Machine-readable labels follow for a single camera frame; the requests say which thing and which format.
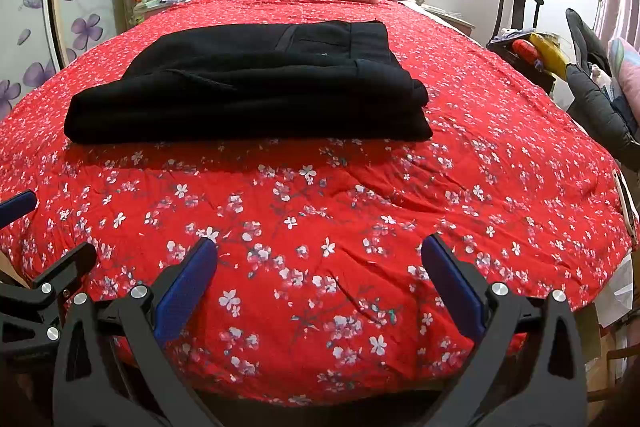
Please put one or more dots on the wooden nightstand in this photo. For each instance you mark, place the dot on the wooden nightstand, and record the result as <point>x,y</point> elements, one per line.
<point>452,19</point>

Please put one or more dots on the red and yellow toy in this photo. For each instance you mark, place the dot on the red and yellow toy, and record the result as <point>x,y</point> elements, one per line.
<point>542,52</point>

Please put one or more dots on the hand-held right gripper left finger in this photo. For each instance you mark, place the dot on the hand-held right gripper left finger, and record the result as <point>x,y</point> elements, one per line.
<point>187,287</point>

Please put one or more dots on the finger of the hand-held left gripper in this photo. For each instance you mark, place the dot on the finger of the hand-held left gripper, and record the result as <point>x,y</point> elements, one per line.
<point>17,205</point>
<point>70,264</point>

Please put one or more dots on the red floral bedspread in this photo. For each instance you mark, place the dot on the red floral bedspread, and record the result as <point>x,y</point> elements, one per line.
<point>325,207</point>

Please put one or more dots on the black wooden chair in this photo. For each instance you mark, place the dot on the black wooden chair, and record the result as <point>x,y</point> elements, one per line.
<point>515,2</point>

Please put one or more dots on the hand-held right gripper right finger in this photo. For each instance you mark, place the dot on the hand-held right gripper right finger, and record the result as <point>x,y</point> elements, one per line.
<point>452,287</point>

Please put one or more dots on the grey puffy jacket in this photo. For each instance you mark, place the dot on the grey puffy jacket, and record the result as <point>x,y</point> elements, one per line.
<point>595,97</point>

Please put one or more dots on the pastel cushion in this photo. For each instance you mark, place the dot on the pastel cushion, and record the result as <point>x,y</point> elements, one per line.
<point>625,67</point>

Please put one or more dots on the black pants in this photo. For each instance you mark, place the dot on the black pants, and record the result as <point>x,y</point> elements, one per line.
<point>250,97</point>

